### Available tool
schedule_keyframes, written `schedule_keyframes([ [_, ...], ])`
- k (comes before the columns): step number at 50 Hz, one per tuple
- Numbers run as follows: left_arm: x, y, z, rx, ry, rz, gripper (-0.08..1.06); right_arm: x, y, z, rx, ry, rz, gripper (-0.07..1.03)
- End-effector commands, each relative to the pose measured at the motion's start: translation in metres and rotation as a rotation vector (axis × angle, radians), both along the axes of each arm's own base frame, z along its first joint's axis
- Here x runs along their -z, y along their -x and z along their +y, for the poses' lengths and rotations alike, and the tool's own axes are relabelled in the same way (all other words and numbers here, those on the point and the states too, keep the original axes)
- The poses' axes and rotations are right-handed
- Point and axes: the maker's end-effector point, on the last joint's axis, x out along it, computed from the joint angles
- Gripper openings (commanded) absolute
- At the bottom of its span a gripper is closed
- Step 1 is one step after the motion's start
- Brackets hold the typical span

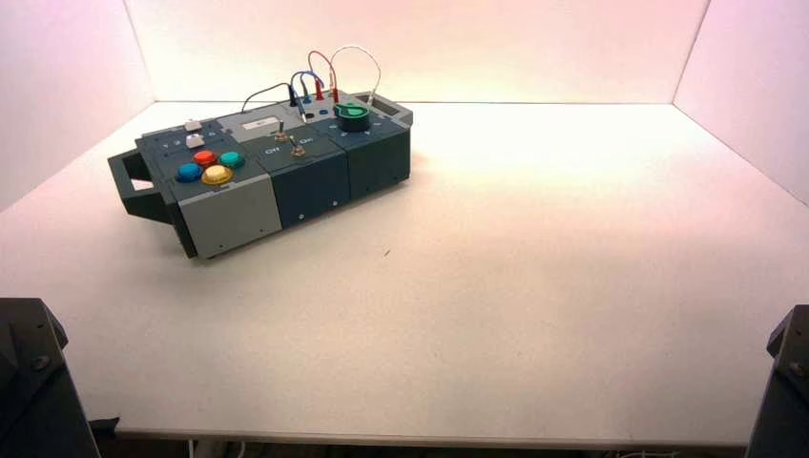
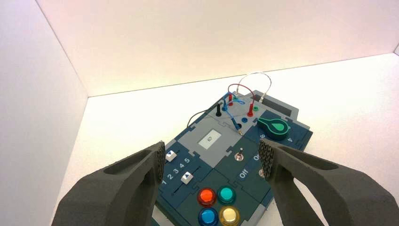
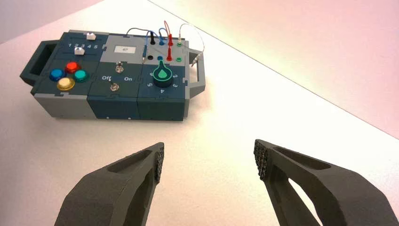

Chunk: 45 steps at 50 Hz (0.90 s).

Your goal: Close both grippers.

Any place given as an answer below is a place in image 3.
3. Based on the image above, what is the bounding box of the yellow push button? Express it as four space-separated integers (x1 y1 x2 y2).
56 77 76 91

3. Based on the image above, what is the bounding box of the black banana plug cable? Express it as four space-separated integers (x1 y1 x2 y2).
126 27 156 44

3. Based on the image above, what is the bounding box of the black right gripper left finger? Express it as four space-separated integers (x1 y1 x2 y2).
54 142 165 226

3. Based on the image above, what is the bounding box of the red banana plug cable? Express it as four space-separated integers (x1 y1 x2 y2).
163 20 174 62

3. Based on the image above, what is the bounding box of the blue push button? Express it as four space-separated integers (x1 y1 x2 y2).
48 69 66 82

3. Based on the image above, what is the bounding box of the green black rotary knob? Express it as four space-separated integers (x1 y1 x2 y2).
152 60 175 88

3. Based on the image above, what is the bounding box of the red push button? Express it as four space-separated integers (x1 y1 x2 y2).
64 61 82 74

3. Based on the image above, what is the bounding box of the blue grey task board box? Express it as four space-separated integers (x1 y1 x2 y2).
19 29 207 121

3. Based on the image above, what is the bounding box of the blue banana plug cable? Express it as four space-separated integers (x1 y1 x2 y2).
142 27 168 65

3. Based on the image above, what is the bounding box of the green push button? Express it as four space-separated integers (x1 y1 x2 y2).
72 69 90 83

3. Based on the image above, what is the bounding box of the white banana plug cable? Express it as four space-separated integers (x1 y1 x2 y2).
177 23 206 68

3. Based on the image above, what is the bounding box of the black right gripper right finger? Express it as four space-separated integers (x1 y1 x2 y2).
254 139 399 226

